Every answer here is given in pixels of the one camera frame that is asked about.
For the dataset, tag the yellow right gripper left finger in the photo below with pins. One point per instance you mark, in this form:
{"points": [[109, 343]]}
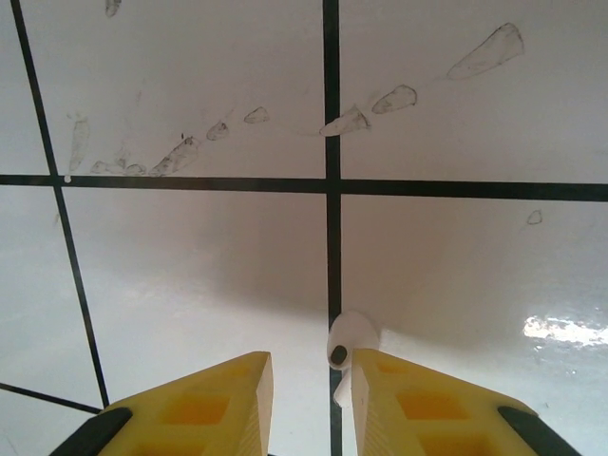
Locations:
{"points": [[199, 413]]}

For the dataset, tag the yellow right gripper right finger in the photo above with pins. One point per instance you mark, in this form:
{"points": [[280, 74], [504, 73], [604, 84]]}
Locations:
{"points": [[427, 418]]}

